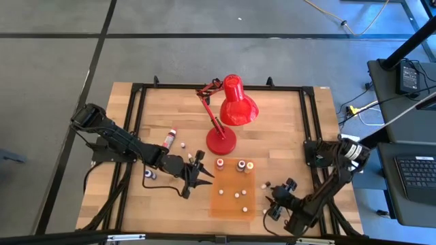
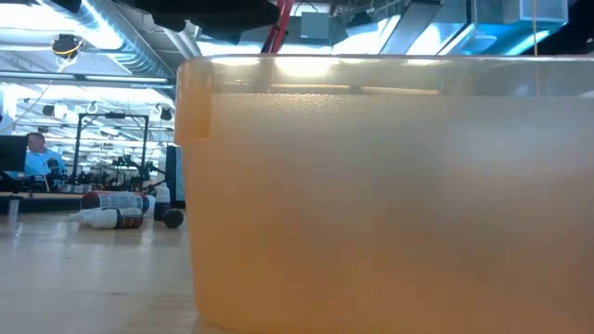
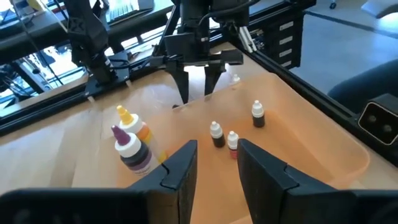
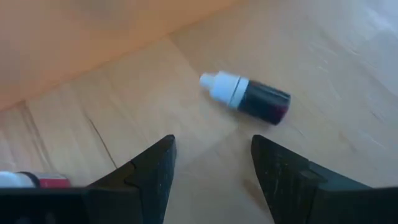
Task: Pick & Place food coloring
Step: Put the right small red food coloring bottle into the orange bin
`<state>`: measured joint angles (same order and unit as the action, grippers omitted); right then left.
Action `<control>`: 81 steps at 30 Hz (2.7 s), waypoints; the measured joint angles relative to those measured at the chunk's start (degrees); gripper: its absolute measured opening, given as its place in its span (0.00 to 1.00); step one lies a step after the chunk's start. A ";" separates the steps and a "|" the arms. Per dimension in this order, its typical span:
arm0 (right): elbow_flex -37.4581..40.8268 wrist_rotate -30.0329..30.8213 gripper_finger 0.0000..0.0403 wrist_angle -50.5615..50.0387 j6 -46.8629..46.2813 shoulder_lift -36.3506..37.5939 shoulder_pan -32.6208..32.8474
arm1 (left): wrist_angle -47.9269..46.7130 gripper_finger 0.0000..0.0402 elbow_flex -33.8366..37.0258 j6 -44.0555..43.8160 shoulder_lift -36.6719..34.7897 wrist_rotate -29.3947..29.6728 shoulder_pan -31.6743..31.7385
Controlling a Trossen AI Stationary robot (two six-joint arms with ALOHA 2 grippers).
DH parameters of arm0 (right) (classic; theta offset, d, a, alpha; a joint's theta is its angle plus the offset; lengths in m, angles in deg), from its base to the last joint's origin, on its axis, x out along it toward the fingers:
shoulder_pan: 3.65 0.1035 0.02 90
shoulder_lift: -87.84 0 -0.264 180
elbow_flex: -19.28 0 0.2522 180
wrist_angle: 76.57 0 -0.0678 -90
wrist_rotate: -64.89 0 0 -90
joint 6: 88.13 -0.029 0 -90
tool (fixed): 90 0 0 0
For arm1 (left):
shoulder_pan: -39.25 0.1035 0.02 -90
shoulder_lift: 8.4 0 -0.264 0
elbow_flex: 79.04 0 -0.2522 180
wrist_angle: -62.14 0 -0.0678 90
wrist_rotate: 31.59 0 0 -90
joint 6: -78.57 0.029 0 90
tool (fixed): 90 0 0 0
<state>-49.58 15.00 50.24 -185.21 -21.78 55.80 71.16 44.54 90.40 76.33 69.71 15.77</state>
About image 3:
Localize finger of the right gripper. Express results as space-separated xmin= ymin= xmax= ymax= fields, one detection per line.
xmin=203 ymin=63 xmax=226 ymax=97
xmin=164 ymin=65 xmax=190 ymax=105

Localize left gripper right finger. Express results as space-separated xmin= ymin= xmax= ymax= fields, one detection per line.
xmin=237 ymin=139 xmax=398 ymax=224

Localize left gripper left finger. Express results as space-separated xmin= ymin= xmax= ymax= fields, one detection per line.
xmin=0 ymin=139 xmax=198 ymax=224

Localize small red dropper bottle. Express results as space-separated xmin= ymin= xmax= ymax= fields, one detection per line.
xmin=226 ymin=130 xmax=240 ymax=160

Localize purple cap food coloring bottle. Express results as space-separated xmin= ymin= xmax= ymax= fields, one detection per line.
xmin=111 ymin=124 xmax=160 ymax=177

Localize orange translucent plastic bin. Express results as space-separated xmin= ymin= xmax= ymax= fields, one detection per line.
xmin=116 ymin=72 xmax=371 ymax=224

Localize yellow cap food coloring bottle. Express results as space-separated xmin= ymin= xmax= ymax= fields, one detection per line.
xmin=116 ymin=105 xmax=169 ymax=164

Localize black cabinet white labels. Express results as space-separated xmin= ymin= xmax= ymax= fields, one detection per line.
xmin=264 ymin=12 xmax=304 ymax=70

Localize black keyboard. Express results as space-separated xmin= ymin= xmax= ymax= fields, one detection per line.
xmin=107 ymin=0 xmax=139 ymax=23

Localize person's leg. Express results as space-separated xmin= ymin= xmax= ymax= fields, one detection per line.
xmin=328 ymin=58 xmax=398 ymax=114

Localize grey chair base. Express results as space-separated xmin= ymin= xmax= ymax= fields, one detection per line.
xmin=360 ymin=0 xmax=398 ymax=19

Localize silver bracket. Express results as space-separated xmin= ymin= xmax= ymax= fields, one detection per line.
xmin=239 ymin=26 xmax=259 ymax=54

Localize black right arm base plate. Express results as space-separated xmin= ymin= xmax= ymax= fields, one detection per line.
xmin=84 ymin=51 xmax=131 ymax=98

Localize black aluminium table frame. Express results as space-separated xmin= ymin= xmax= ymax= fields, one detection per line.
xmin=0 ymin=0 xmax=398 ymax=169

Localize black table-level camera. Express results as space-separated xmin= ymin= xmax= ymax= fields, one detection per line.
xmin=357 ymin=93 xmax=398 ymax=146

